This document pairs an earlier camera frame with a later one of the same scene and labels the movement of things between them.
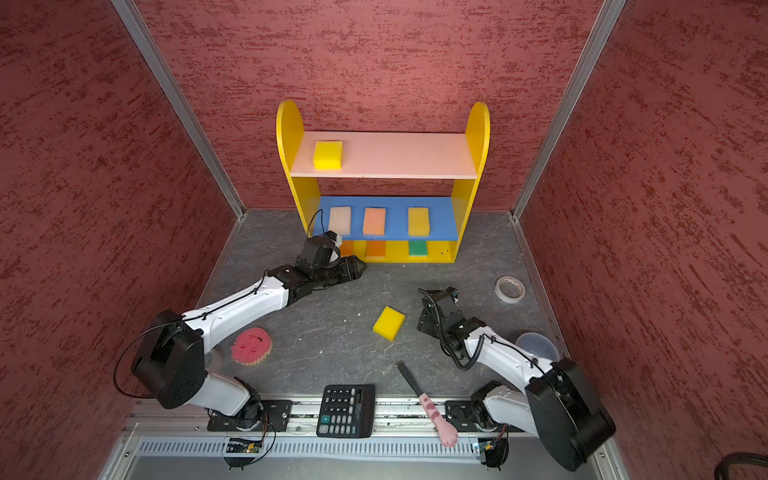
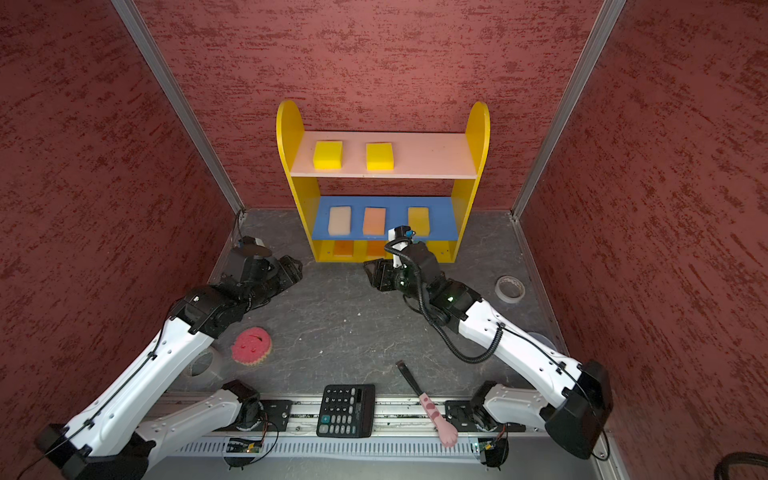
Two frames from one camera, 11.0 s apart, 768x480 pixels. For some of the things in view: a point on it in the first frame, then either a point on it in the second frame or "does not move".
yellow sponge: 389,323 → 380,156
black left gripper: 350,271 → 287,271
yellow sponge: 418,222 does not move
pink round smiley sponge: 251,346 does not move
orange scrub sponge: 375,249 does not move
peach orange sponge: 374,221 does not move
